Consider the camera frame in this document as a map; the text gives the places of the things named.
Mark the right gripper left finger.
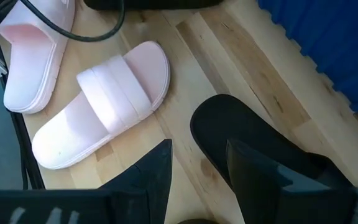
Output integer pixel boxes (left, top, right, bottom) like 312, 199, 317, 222
99, 138, 174, 224

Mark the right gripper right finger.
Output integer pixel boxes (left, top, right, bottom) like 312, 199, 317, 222
226, 139, 357, 224

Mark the black fuzzy slide sandal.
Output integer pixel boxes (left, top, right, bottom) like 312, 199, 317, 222
190, 93, 354, 189

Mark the pink foam slide sandal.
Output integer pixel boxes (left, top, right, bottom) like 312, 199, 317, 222
31, 40, 171, 170
0, 0, 76, 114

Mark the blue ribbed plastic bin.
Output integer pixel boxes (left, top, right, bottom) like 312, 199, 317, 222
257, 0, 358, 134

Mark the black cable along table edge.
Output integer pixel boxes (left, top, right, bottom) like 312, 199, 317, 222
0, 30, 45, 190

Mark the black curved cable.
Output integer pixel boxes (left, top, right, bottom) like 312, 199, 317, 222
19, 0, 126, 43

